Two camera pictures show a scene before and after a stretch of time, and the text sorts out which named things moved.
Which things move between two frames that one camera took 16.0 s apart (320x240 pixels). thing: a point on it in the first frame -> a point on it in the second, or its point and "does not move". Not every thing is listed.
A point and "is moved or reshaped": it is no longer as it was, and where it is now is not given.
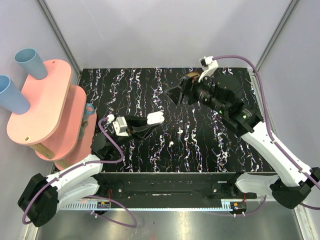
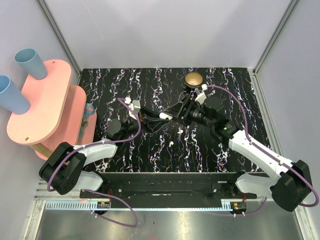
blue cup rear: [28, 59] does not move
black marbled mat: [193, 138] does not move
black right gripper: [190, 85] -> [187, 102]
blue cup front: [11, 98] does not move
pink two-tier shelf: [60, 126] does not move
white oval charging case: [154, 117] is moved or reshaped
